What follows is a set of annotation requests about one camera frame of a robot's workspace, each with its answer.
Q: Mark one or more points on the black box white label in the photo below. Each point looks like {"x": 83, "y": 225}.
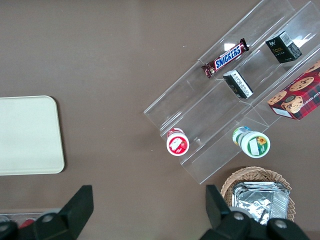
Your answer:
{"x": 237, "y": 83}

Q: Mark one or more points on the red cola bottle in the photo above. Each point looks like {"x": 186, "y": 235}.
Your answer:
{"x": 27, "y": 223}

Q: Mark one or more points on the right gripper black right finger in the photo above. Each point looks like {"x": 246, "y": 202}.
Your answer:
{"x": 225, "y": 222}

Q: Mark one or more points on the silver foil tray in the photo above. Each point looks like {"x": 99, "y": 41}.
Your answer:
{"x": 252, "y": 207}
{"x": 282, "y": 205}

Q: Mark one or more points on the black box gold Face print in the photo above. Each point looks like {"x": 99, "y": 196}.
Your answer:
{"x": 280, "y": 50}

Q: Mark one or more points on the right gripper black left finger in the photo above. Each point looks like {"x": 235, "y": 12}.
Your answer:
{"x": 72, "y": 212}

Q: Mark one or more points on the green lidded yogurt cup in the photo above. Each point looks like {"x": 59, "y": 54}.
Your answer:
{"x": 255, "y": 145}

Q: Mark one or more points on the clear acrylic stepped display stand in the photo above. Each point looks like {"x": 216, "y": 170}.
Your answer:
{"x": 190, "y": 100}

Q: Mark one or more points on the Snickers chocolate bar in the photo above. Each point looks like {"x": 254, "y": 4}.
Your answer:
{"x": 227, "y": 58}

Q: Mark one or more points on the light wicker basket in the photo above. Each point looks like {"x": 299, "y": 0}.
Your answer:
{"x": 250, "y": 173}

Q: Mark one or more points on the beige plastic serving tray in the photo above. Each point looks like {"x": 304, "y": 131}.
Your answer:
{"x": 27, "y": 135}

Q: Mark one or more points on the red lidded yogurt cup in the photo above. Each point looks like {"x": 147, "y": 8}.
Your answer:
{"x": 177, "y": 145}

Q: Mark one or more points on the red chocolate chip cookie box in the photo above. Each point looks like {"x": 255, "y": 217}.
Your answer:
{"x": 300, "y": 97}

